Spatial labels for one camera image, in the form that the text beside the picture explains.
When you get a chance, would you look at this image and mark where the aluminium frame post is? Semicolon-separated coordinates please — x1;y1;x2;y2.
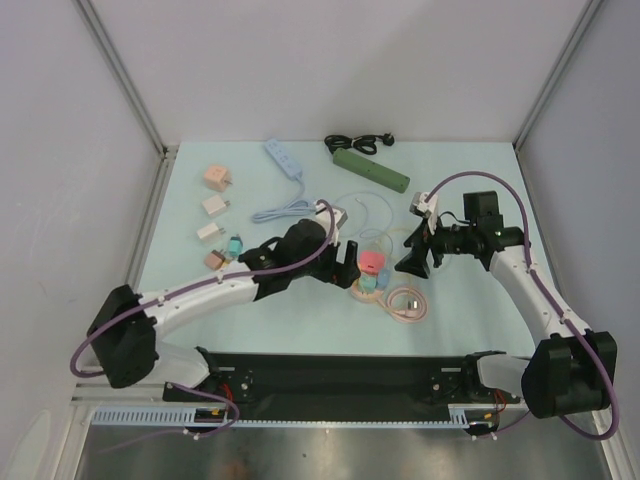
71;0;169;159
512;0;607;153

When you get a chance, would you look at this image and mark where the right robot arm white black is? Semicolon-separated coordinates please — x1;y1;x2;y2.
395;191;617;419

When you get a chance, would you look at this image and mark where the red pink cube charger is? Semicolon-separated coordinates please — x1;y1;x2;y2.
359;250;386;275

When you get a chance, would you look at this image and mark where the black power cable with plug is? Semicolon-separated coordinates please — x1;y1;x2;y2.
323;130;396;155

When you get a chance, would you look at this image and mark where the white thin USB cable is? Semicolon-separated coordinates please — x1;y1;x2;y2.
332;192;396;241

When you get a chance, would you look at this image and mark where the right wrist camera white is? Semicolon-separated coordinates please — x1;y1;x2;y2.
409;192;439;234

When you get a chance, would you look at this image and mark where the white Honor charger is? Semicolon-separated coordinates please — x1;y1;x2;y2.
201;195;230;218

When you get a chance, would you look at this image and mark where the teal plug adapter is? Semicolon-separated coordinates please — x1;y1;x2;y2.
228;235;244;258

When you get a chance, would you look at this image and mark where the left aluminium frame post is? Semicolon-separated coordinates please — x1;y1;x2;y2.
71;0;169;159

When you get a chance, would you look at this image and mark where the grey cable duct rail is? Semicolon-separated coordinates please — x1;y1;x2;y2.
90;405;498;431

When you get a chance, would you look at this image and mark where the yellow thin charging cable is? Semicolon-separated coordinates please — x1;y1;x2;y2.
367;227;416;261

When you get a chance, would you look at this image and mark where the pink coiled USB cable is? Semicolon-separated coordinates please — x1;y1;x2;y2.
384;285;430;325

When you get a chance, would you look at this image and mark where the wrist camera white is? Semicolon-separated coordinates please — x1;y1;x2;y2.
409;192;439;234
315;205;348;244

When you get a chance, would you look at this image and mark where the right aluminium frame post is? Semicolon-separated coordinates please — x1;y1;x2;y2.
512;0;607;153

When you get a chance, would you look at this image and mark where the pink round socket hub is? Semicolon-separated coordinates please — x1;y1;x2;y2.
350;275;385;303

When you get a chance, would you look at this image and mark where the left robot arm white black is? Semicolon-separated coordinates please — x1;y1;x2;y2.
87;219;360;400

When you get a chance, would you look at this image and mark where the pink deer cube socket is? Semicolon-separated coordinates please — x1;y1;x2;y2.
203;165;233;193

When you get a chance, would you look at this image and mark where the pink plug adapter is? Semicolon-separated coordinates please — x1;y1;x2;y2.
204;250;228;271

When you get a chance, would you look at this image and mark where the light blue cube charger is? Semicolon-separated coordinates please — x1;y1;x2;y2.
376;269;391;289

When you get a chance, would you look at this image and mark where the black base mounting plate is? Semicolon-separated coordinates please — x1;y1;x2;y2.
162;350;520;413

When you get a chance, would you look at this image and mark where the green power strip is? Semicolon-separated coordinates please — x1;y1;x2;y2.
332;148;410;193

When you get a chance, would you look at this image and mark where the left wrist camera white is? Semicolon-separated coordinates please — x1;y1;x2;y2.
315;205;348;244

